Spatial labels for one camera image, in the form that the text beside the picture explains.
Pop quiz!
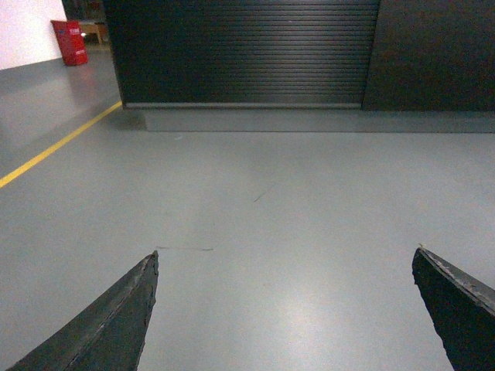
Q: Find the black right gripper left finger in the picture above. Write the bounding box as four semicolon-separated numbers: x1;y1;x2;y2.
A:
10;251;159;370

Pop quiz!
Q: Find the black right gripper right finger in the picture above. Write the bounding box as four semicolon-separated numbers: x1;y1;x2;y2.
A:
411;247;494;370

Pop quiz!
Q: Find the black checkout counter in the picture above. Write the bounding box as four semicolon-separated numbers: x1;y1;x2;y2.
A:
104;1;494;133

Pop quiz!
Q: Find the red fire equipment box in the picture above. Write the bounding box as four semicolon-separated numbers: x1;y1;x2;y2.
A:
50;20;88;66

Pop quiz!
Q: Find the wooden bench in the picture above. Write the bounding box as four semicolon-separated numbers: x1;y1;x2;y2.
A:
79;21;108;45

